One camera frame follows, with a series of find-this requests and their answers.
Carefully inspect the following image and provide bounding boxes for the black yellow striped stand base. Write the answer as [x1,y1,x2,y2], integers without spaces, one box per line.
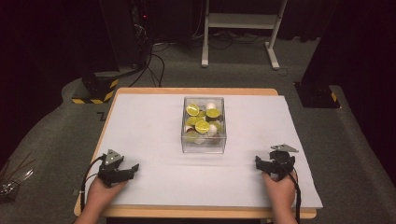
[71,70,120,105]

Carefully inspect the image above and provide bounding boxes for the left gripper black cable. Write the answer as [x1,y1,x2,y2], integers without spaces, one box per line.
[79,154,106,213]

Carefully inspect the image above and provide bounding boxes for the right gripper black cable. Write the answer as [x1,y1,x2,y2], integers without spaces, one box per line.
[288,170,303,224]

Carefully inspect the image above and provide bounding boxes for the dark equipment rack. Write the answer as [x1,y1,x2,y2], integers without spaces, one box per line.
[129,0,154,69]

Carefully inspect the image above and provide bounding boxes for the clear plastic drawer case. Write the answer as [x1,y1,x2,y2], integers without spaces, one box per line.
[180,95,228,155]

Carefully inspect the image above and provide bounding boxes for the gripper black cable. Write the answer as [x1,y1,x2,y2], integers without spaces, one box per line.
[288,170,303,224]
[79,154,106,213]

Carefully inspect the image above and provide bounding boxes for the large yellow lemon half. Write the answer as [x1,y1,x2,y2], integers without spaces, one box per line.
[194,119,211,134]

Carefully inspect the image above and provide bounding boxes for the person's right hand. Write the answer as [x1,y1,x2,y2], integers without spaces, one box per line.
[262,171,297,217]

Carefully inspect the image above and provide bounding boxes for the metal rods bundle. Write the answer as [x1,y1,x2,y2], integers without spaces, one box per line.
[0,150,35,202]

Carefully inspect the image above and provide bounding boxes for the black stand base yellow mark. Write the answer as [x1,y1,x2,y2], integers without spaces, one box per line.
[293,81,341,109]

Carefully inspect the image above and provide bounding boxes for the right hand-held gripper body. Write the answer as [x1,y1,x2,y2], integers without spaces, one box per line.
[269,143,300,182]

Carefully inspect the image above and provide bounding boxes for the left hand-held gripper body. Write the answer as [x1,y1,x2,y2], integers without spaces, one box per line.
[97,148,132,188]

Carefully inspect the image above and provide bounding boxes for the white metal stand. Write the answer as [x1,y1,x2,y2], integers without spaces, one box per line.
[201,0,289,71]

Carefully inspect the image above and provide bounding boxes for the black floor cables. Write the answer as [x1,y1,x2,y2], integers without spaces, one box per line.
[128,41,166,89]

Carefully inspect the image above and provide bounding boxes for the person's left hand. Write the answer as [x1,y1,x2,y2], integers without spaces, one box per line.
[85,176,129,214]

